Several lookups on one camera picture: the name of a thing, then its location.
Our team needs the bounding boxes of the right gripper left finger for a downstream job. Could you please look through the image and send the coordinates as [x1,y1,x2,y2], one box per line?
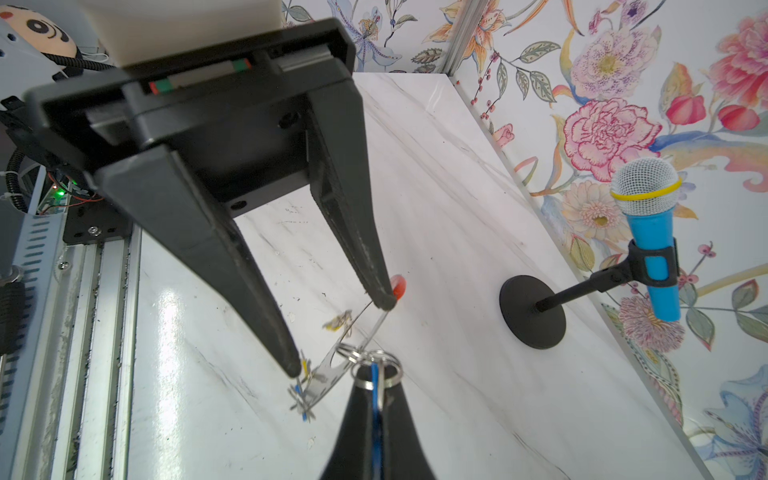
[320,387,373,480]

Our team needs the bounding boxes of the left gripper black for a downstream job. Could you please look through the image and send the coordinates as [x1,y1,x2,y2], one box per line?
[25,19,397,378]

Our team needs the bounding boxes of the toy microphone blue yellow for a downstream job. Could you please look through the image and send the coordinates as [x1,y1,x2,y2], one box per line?
[609,157,682,322]

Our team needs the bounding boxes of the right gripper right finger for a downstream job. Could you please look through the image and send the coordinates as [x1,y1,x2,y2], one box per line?
[379,374,435,479]

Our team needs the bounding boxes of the blue key tag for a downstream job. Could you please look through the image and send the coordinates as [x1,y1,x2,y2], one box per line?
[371,362,385,480]

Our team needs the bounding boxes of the black microphone stand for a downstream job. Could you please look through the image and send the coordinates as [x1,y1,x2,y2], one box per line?
[499,238,680,350]

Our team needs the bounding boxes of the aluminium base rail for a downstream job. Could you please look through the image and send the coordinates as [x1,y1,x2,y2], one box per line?
[0,167,142,480]

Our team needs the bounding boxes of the cartoon face plush toy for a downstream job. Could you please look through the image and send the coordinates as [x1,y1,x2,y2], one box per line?
[1,5,81,58]

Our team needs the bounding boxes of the metal keyring with red handle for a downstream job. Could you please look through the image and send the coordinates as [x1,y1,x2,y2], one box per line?
[288,300,404,423]

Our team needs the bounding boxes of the yellow key tag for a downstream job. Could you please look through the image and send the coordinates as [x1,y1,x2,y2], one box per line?
[322,310,352,332]

